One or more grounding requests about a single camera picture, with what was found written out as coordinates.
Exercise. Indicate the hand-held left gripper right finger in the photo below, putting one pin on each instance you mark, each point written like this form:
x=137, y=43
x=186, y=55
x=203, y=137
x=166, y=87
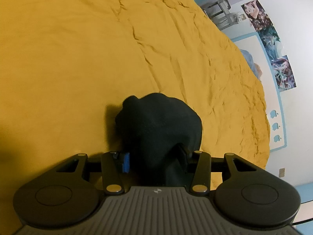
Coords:
x=187, y=155

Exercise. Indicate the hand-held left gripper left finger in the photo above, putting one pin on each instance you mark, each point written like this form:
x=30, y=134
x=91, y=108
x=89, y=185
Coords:
x=126, y=162

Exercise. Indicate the black pants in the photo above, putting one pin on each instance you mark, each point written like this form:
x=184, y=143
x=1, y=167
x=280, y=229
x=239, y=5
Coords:
x=161, y=137

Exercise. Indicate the white headboard with blue border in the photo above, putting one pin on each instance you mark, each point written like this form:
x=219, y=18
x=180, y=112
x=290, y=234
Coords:
x=269, y=95

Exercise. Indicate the yellow bed blanket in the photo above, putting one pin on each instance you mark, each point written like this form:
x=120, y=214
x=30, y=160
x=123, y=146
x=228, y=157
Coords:
x=102, y=61

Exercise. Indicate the blue pillow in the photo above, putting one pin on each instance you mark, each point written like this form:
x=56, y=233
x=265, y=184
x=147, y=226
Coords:
x=251, y=62

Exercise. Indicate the beige wall socket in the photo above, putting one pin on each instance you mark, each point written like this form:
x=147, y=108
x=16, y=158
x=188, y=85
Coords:
x=282, y=172

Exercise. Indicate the wall poster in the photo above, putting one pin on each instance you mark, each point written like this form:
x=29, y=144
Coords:
x=284, y=73
x=271, y=42
x=256, y=14

